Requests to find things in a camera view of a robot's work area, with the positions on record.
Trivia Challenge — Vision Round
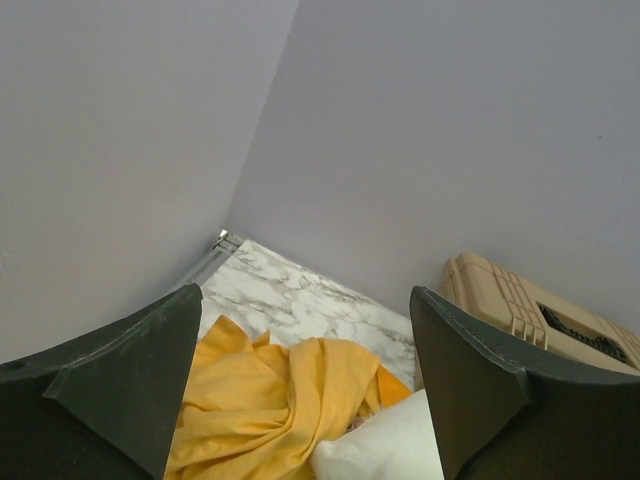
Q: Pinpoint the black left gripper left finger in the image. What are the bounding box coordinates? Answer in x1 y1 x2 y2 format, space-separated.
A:
1 284 202 479

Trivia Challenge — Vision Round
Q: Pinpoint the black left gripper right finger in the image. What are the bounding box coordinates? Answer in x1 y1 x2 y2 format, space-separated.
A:
410 286 639 479

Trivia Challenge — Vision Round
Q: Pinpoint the white pillow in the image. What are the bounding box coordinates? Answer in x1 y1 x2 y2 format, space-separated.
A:
311 389 444 480

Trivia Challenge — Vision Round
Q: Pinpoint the tan plastic toolbox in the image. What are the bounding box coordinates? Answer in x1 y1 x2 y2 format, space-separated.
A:
439 252 639 375

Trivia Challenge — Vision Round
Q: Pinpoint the orange Mickey Mouse pillowcase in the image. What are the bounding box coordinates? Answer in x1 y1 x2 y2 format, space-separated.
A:
164 316 411 479

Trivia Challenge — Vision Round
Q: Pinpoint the aluminium side frame rail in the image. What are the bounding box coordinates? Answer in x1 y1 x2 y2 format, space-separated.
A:
171 229 245 291

